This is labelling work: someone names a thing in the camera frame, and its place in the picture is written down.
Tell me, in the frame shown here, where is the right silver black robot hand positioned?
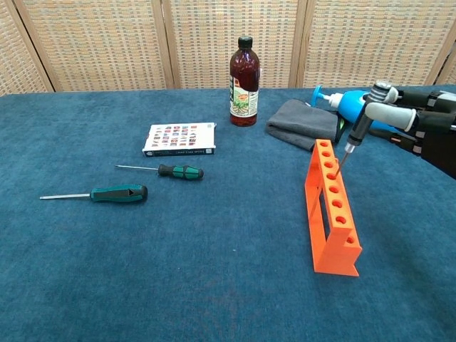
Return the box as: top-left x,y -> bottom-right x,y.
364,84 -> 456,181

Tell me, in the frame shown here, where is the black silver precision screwdriver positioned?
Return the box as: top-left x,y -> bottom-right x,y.
336,81 -> 393,179

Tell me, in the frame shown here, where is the orange perforated holder block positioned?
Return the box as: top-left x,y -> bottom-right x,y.
304,138 -> 363,278

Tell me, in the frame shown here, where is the slim green black striped screwdriver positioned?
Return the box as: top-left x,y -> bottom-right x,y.
114,163 -> 205,182

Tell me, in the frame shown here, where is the thick green black screwdriver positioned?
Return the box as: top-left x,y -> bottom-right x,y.
39,184 -> 149,204

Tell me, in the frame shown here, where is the blue pump detergent bottle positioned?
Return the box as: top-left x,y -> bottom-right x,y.
311,85 -> 400,138

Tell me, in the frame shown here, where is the black item with green stripe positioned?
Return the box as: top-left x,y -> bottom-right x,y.
334,113 -> 348,143

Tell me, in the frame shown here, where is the folded grey cloth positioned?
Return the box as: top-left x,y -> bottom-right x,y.
265,98 -> 341,152

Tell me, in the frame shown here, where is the dark brown labelled bottle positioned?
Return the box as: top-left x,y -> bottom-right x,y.
228,36 -> 261,128

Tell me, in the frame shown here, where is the white box with picture grid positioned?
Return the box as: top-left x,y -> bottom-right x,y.
142,122 -> 217,157

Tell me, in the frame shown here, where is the blue carpet table cover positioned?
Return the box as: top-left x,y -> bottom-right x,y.
0,84 -> 456,342

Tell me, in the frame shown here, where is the woven bamboo folding screen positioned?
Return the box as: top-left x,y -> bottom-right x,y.
0,0 -> 456,97

